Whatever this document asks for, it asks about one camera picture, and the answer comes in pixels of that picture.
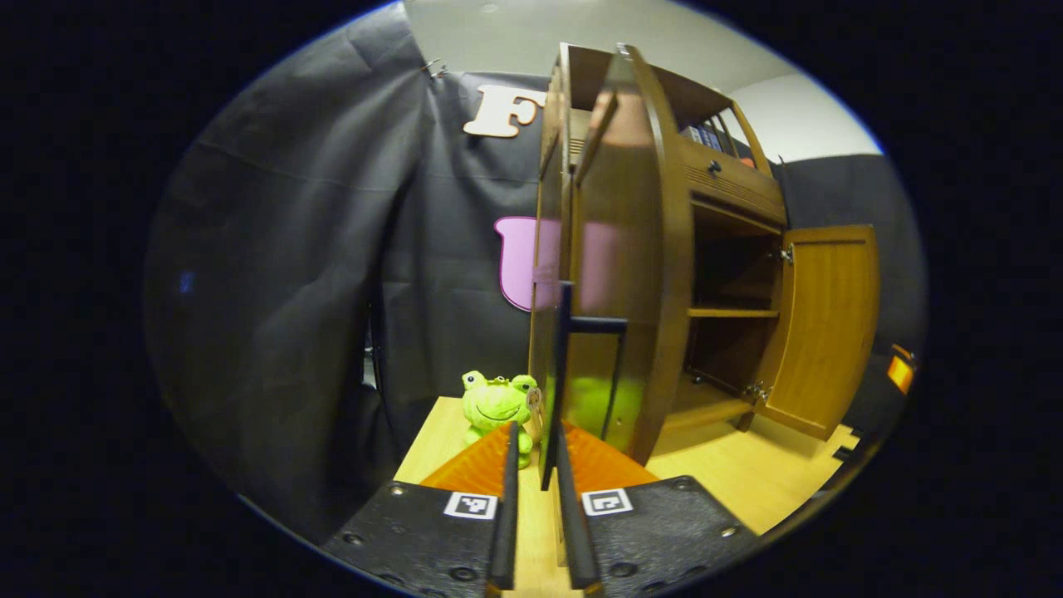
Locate wooden double-door shoe cabinet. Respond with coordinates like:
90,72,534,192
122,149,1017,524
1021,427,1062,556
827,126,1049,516
529,42,790,441

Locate black backdrop cloth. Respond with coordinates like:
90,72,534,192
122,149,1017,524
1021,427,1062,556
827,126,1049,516
145,4,929,545

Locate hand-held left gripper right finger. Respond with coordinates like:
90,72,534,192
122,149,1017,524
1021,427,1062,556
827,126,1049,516
552,419,758,595

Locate green frog plush toy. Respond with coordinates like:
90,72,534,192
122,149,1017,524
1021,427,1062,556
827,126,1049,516
459,370,545,470

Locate wooden shoe cabinet door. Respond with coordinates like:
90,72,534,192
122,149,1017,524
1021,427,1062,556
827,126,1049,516
538,46,696,493
752,224,881,441

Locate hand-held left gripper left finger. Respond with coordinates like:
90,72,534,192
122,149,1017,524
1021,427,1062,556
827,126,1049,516
322,421,522,595

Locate wooden drawer with black knob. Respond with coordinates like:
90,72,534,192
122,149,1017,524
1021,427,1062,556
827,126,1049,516
679,137,788,227

